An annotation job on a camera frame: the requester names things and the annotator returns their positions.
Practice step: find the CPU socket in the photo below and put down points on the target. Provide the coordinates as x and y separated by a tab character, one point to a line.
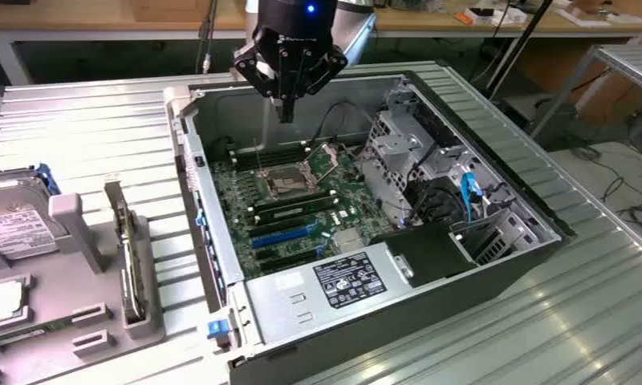
286	186

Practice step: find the black RAM slot bank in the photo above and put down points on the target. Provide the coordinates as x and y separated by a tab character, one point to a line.
264	218
267	156

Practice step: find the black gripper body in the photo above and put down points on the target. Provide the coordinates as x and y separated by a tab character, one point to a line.
294	24

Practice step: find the small black device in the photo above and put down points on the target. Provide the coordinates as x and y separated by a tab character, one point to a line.
483	12

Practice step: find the black plastic shroud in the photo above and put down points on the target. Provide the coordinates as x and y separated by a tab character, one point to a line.
422	252

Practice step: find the green RAM stick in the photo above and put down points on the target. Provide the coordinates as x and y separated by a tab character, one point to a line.
21	332
299	207

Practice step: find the open black PC case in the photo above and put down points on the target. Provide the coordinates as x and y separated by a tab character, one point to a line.
433	321

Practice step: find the blue case latch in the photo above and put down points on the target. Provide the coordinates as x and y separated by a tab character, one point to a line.
216	328

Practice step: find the black expansion slot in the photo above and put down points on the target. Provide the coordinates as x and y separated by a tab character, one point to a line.
272	230

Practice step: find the black bag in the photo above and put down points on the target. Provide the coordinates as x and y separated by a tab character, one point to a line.
546	116

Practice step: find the silver power supply unit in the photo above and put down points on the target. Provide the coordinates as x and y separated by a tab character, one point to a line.
278	305

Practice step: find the wooden desk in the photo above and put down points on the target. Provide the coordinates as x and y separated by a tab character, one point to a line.
433	24

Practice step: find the metal socket cover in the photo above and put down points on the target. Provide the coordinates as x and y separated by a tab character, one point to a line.
320	162

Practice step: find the Nvidia Quadro graphics card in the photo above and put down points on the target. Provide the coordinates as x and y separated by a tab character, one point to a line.
131	256

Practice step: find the white paper stack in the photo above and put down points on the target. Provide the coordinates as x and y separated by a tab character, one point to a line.
583	16

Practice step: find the silver chipset heatsink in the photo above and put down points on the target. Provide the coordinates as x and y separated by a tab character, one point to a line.
347	238

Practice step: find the grey parts rack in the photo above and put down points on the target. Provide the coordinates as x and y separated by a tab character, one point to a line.
59	288

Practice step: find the silver hard disk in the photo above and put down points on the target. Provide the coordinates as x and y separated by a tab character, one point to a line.
10	216

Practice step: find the black stand pole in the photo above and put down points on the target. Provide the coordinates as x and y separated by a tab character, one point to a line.
519	44

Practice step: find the small white box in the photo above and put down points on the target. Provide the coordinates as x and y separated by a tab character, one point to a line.
514	15

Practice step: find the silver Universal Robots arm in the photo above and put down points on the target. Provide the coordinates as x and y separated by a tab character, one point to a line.
355	24

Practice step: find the metal frame table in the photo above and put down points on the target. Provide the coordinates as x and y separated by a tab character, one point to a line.
637	68

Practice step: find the thin metal locking lever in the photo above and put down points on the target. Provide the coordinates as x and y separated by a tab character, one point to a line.
258	160

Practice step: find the black slot with blue latch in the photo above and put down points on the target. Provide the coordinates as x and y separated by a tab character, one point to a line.
286	264

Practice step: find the blue expansion slot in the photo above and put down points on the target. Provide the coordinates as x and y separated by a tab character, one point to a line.
278	238

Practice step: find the green Dell motherboard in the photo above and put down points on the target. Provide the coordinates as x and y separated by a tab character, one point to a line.
347	200

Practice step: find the silver perforated drive cage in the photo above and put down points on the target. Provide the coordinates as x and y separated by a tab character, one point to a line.
395	144

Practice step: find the silver disk bay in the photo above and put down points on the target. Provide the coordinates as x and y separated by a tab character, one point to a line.
498	236

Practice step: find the orange box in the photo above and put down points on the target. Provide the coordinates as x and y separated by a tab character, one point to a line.
466	18

